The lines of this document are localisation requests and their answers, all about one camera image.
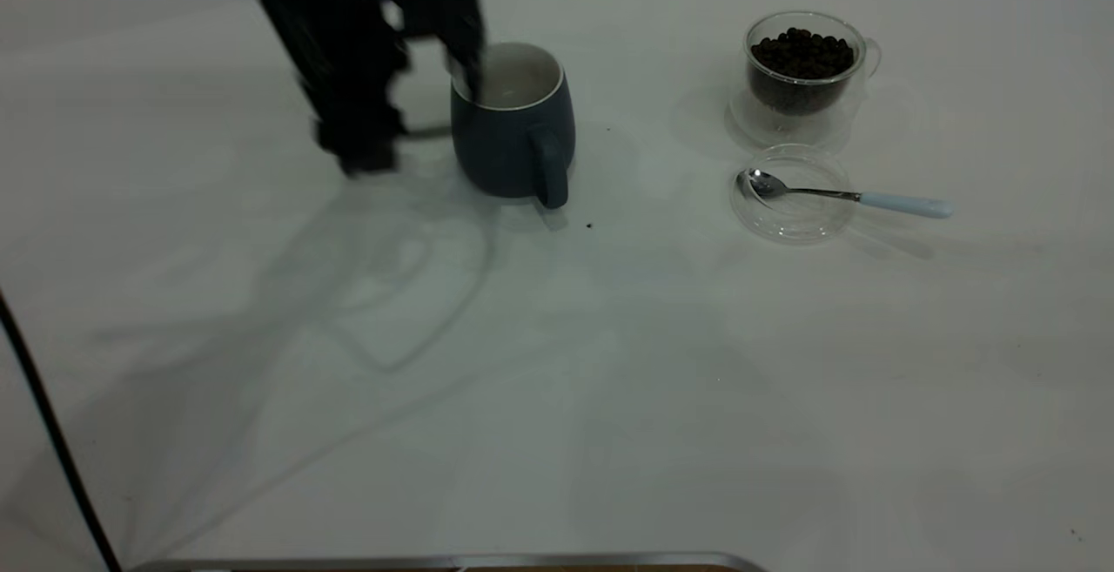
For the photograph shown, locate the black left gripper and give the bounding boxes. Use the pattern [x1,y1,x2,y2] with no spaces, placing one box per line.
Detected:
[278,0,486,177]

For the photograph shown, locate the dark grey ceramic mug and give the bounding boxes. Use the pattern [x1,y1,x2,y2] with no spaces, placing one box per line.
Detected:
[450,41,577,210]

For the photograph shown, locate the metal spoon pale blue handle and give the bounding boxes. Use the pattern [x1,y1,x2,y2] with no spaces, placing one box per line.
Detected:
[736,169,956,220]

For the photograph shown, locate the roasted coffee beans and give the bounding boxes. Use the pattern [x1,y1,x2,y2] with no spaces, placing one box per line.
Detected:
[750,28,856,116]

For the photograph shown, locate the clear glass cup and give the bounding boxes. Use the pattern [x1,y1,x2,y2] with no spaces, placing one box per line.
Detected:
[727,11,882,153]

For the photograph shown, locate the silver metal frame bar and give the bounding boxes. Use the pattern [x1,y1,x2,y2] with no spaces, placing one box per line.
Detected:
[129,552,768,572]

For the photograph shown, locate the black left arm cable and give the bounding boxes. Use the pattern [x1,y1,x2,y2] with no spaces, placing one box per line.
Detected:
[0,293,121,572]

